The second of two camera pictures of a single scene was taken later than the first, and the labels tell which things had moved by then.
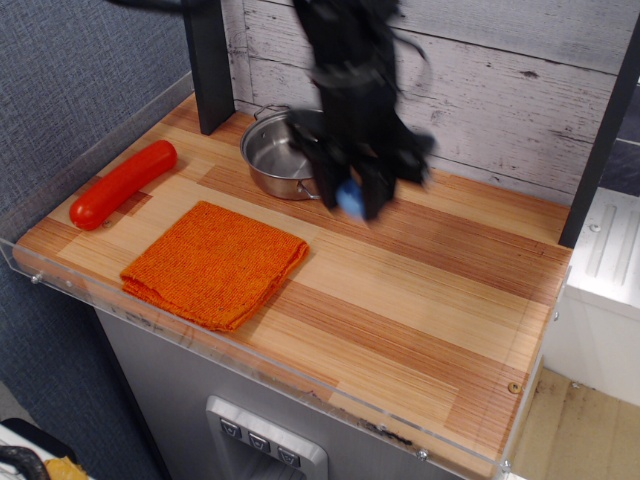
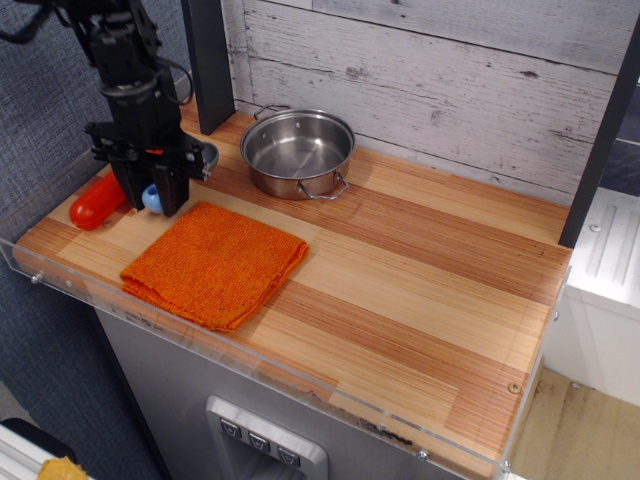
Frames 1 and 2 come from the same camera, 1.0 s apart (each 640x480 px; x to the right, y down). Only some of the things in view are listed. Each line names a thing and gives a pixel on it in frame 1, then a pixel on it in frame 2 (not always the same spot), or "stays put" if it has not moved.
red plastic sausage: [89, 210] stays put
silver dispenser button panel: [247, 445] stays put
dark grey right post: [607, 140] stays put
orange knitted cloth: [219, 266] stays put
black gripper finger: [329, 172] to [134, 178]
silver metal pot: [279, 162] stays put
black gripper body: [364, 121] to [146, 129]
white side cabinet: [594, 334] stays put
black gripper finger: [378, 189] to [173, 187]
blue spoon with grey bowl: [350, 197] to [151, 199]
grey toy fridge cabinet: [212, 414] stays put
